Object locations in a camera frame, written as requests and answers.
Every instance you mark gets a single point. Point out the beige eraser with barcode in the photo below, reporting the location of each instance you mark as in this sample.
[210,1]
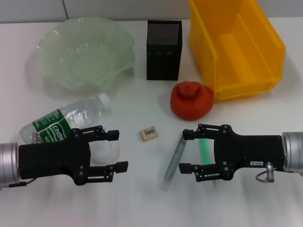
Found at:
[149,134]

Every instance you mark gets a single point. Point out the grey pen in clear sleeve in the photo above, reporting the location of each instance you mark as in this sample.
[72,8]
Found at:
[174,160]

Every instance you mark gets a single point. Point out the red-orange fruit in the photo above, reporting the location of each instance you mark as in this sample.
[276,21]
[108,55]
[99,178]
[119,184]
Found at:
[191,101]

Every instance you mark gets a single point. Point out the pale green glass fruit plate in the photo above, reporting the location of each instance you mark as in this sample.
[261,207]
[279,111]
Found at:
[78,63]

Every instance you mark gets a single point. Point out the clear green-label water bottle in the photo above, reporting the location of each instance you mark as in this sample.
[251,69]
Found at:
[71,113]

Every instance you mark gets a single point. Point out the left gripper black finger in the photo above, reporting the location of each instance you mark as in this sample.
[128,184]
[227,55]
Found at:
[101,134]
[106,171]

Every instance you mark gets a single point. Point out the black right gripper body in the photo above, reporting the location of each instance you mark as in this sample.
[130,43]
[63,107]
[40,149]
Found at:
[251,151]

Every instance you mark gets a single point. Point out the mint green pen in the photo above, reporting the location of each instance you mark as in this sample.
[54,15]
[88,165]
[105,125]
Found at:
[204,151]

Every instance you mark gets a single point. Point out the yellow plastic bin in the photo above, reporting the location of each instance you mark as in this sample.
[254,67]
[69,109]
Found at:
[239,59]

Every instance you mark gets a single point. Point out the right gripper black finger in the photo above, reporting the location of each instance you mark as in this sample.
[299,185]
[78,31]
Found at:
[203,133]
[206,172]

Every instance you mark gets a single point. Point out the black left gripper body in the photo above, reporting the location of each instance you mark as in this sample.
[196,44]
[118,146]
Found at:
[52,160]

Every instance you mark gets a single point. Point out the black mesh pen holder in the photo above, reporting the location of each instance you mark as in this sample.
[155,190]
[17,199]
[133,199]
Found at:
[163,59]

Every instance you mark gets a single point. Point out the white paper ball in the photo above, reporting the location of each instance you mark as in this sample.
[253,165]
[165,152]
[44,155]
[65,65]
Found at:
[104,151]

